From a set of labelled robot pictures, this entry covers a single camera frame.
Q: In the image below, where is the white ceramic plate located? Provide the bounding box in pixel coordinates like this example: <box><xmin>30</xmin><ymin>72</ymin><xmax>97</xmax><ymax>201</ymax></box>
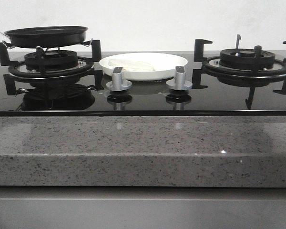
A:
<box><xmin>99</xmin><ymin>52</ymin><xmax>188</xmax><ymax>81</ymax></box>

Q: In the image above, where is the fried egg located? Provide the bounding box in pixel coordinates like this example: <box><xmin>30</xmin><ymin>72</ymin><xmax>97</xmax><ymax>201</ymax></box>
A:
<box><xmin>108</xmin><ymin>59</ymin><xmax>155</xmax><ymax>72</ymax></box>

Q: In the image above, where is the black frying pan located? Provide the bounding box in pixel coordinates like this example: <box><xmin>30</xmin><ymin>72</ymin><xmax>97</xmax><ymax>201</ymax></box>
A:
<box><xmin>4</xmin><ymin>26</ymin><xmax>88</xmax><ymax>48</ymax></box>

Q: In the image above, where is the silver left stove knob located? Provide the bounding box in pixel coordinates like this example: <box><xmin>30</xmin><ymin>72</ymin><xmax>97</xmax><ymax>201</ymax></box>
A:
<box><xmin>106</xmin><ymin>67</ymin><xmax>132</xmax><ymax>92</ymax></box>

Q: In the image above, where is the silver stove knob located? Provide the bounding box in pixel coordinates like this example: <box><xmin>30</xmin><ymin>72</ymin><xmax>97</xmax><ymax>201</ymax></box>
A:
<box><xmin>106</xmin><ymin>67</ymin><xmax>132</xmax><ymax>92</ymax></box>
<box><xmin>166</xmin><ymin>66</ymin><xmax>193</xmax><ymax>91</ymax></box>

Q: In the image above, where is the silver right stove knob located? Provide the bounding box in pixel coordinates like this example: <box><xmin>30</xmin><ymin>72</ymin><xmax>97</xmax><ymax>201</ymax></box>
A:
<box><xmin>166</xmin><ymin>66</ymin><xmax>193</xmax><ymax>91</ymax></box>

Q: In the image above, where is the right black pan support grate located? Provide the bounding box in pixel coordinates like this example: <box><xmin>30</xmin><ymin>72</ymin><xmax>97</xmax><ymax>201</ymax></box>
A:
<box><xmin>192</xmin><ymin>35</ymin><xmax>286</xmax><ymax>109</ymax></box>

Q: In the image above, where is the black pan support grate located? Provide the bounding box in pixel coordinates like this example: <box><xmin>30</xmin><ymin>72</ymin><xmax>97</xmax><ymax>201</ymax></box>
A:
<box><xmin>192</xmin><ymin>35</ymin><xmax>286</xmax><ymax>109</ymax></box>
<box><xmin>0</xmin><ymin>40</ymin><xmax>102</xmax><ymax>97</ymax></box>

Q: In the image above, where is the black glass cooktop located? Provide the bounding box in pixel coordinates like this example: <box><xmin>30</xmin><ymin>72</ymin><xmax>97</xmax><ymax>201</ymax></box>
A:
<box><xmin>0</xmin><ymin>51</ymin><xmax>286</xmax><ymax>116</ymax></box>

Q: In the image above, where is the left black gas burner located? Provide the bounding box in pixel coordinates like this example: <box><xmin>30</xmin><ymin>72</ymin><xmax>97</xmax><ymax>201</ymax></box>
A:
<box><xmin>24</xmin><ymin>50</ymin><xmax>78</xmax><ymax>71</ymax></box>

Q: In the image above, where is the black gas burner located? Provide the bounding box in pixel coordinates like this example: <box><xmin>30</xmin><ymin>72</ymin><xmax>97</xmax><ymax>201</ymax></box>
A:
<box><xmin>24</xmin><ymin>50</ymin><xmax>78</xmax><ymax>71</ymax></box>
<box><xmin>219</xmin><ymin>49</ymin><xmax>276</xmax><ymax>70</ymax></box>

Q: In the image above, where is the right black gas burner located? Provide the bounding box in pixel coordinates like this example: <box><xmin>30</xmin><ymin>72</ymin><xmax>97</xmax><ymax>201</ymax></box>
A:
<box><xmin>219</xmin><ymin>49</ymin><xmax>276</xmax><ymax>70</ymax></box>

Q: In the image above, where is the left black pan support grate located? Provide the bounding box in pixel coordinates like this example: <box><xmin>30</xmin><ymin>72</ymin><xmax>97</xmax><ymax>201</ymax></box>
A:
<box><xmin>0</xmin><ymin>40</ymin><xmax>102</xmax><ymax>97</ymax></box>

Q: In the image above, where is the grey cabinet front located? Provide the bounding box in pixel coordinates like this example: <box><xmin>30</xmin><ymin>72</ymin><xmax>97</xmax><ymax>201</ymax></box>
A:
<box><xmin>0</xmin><ymin>187</ymin><xmax>286</xmax><ymax>229</ymax></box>

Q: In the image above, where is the wire pan support ring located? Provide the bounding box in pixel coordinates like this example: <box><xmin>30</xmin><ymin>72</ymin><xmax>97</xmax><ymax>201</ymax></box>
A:
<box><xmin>2</xmin><ymin>38</ymin><xmax>94</xmax><ymax>53</ymax></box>

